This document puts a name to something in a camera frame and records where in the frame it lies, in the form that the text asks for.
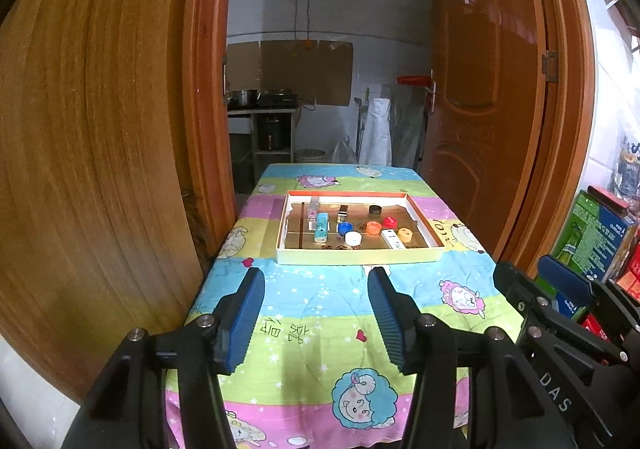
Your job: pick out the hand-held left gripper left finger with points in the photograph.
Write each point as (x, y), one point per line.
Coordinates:
(242, 319)

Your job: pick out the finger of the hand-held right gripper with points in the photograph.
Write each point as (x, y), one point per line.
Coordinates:
(565, 279)
(520, 294)

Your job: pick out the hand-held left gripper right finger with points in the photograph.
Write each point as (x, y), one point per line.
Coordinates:
(390, 319)

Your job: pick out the shallow cream box tray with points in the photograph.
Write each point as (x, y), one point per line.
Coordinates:
(360, 256)

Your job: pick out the white printed lighter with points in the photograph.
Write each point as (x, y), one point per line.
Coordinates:
(392, 240)

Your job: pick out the yellow-orange bottle cap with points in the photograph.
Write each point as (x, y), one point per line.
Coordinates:
(405, 234)

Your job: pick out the white bottle cap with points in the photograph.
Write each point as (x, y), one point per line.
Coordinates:
(353, 238)

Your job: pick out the deep orange bottle cap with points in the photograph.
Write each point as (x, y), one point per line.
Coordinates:
(373, 228)

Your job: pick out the red bottle cap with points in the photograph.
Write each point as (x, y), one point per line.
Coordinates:
(389, 222)

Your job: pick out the blue bottle cap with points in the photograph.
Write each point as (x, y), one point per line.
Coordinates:
(345, 228)

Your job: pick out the black bottle cap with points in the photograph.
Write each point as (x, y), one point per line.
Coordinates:
(375, 210)

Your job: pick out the teal lighter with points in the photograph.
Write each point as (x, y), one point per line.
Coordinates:
(322, 228)

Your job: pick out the black and gold lighter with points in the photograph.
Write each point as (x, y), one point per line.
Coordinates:
(343, 214)

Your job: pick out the clear pink lighter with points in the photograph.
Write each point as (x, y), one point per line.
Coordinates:
(313, 210)

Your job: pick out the green drink carton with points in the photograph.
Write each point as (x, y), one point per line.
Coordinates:
(595, 234)

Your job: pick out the red carton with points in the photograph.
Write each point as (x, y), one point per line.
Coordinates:
(631, 274)

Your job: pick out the cartoon sheep printed tablecloth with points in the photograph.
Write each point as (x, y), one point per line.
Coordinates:
(310, 289)

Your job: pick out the dark red flat box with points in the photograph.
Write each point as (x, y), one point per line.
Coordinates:
(610, 199)

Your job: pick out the flattened cardboard liner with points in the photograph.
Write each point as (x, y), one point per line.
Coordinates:
(299, 241)

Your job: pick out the clear plastic bag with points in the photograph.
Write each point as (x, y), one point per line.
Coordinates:
(344, 153)

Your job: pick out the white bucket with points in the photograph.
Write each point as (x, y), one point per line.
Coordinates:
(309, 155)

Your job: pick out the white sack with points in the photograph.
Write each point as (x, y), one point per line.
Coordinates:
(376, 134)

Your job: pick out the black cooker pot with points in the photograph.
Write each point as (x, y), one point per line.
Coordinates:
(273, 132)

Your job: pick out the kitchen counter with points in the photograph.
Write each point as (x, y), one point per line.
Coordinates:
(245, 129)

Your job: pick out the leaning glass pane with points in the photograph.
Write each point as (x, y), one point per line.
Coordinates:
(407, 129)

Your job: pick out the steel pot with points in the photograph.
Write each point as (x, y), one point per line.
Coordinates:
(244, 98)

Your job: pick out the black stove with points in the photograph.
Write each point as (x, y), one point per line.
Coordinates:
(277, 99)

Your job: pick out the light wooden panel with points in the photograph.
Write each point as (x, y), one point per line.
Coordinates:
(90, 154)

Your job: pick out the red paper strip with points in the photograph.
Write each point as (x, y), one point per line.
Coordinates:
(414, 79)

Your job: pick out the brown wooden door leaf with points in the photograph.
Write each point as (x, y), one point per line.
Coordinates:
(480, 54)

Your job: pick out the orange wooden door frame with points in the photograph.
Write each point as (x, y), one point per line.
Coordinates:
(570, 129)

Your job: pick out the cardboard wall sheet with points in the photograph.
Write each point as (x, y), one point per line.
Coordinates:
(334, 74)
(244, 69)
(286, 71)

